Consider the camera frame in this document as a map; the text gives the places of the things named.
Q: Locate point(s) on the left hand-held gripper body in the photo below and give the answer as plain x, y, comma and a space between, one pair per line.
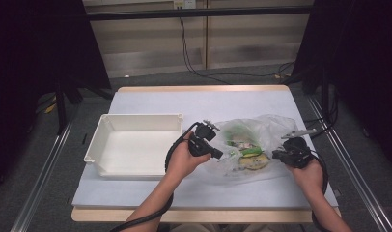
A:
199, 145

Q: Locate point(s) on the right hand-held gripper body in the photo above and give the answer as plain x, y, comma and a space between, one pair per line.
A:
297, 153

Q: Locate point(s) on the clear plastic bag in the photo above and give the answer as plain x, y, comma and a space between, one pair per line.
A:
274, 129

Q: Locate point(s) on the white plastic bin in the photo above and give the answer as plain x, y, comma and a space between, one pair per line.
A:
133, 151

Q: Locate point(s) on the person's left hand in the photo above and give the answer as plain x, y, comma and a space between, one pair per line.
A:
181, 161

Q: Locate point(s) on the person's right hand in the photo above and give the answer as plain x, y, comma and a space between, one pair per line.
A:
310, 177

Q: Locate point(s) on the bright green packet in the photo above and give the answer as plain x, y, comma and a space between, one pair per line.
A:
252, 150

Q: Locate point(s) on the pale green packet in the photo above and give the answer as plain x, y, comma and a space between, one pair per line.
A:
236, 132

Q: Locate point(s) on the pale table mat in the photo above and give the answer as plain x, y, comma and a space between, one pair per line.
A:
200, 103

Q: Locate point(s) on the wooden table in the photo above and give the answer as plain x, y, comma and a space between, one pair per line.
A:
216, 216

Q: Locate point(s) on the black curtain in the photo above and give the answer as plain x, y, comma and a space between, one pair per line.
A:
361, 64
30, 48

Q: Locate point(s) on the black horizontal bar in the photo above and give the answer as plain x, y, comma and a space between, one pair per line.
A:
200, 13

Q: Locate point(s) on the black stand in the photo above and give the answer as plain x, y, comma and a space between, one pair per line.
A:
60, 109

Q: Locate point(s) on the metal floor rail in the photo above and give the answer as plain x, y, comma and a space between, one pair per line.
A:
39, 180
361, 187

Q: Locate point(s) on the white wall socket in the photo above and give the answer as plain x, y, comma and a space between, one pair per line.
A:
184, 4

